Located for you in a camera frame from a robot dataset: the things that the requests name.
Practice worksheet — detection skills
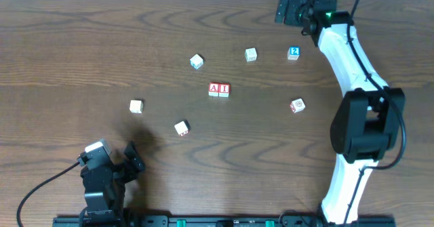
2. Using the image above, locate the red I letter block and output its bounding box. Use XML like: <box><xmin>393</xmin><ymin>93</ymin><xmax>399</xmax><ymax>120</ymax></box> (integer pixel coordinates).
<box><xmin>218</xmin><ymin>83</ymin><xmax>231</xmax><ymax>98</ymax></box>

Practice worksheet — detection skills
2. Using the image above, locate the red A letter block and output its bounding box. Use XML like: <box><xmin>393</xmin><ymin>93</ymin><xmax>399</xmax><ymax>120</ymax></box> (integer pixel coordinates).
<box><xmin>208</xmin><ymin>82</ymin><xmax>220</xmax><ymax>97</ymax></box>

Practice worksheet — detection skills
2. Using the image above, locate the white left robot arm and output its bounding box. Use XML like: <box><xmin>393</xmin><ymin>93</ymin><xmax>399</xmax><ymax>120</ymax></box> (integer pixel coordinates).
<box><xmin>77</xmin><ymin>139</ymin><xmax>145</xmax><ymax>223</ymax></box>

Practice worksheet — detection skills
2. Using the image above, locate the blue 2 number block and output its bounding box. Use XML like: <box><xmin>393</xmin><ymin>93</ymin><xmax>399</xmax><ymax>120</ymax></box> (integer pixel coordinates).
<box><xmin>287</xmin><ymin>46</ymin><xmax>300</xmax><ymax>60</ymax></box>

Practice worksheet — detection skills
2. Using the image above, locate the K letter wooden block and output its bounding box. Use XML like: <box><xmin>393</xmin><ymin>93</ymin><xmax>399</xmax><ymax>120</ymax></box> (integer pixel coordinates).
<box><xmin>129</xmin><ymin>100</ymin><xmax>144</xmax><ymax>113</ymax></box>

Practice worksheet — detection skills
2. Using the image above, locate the green R letter block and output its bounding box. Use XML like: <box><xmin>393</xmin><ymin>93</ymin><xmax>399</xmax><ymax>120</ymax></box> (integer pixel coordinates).
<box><xmin>245</xmin><ymin>47</ymin><xmax>258</xmax><ymax>62</ymax></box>

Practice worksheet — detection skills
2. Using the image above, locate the red-sided plain wooden block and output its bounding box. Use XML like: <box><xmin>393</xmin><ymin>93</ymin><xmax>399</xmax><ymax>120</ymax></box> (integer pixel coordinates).
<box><xmin>174</xmin><ymin>121</ymin><xmax>189</xmax><ymax>136</ymax></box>

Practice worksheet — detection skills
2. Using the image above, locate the M letter wooden block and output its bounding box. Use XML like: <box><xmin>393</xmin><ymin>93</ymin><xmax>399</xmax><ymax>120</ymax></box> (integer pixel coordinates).
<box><xmin>290</xmin><ymin>98</ymin><xmax>306</xmax><ymax>113</ymax></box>

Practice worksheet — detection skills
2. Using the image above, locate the blue P letter block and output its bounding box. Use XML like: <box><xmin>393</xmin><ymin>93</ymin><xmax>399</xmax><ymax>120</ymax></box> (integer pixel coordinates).
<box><xmin>190</xmin><ymin>54</ymin><xmax>204</xmax><ymax>70</ymax></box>

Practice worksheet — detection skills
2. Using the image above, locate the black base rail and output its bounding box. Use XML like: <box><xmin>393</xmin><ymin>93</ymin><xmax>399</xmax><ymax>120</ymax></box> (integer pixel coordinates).
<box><xmin>52</xmin><ymin>215</ymin><xmax>397</xmax><ymax>227</ymax></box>

